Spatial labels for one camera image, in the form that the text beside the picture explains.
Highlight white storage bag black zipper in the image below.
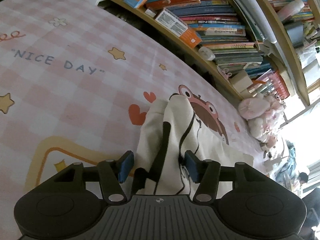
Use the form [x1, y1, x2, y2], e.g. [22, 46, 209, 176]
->
[132, 95, 253, 197]

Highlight pink plush toy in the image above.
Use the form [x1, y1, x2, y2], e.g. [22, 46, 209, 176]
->
[238, 93, 284, 150]

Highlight beige pen holder box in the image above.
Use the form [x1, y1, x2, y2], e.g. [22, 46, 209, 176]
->
[229, 70, 253, 93]

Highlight pink scissors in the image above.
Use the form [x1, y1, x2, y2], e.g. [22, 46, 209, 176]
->
[219, 68, 232, 79]

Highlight pink checkered cartoon bedsheet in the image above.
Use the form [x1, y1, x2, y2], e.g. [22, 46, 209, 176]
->
[1, 0, 263, 239]

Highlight small white box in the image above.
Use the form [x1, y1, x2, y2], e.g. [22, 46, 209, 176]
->
[198, 47, 215, 61]

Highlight wooden bookshelf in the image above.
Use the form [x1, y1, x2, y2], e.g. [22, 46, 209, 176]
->
[111, 0, 310, 105]

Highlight orange white flat box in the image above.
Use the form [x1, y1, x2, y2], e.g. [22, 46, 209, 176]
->
[155, 8, 201, 48]

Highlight row of books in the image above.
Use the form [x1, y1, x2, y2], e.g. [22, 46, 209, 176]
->
[109, 0, 316, 81]

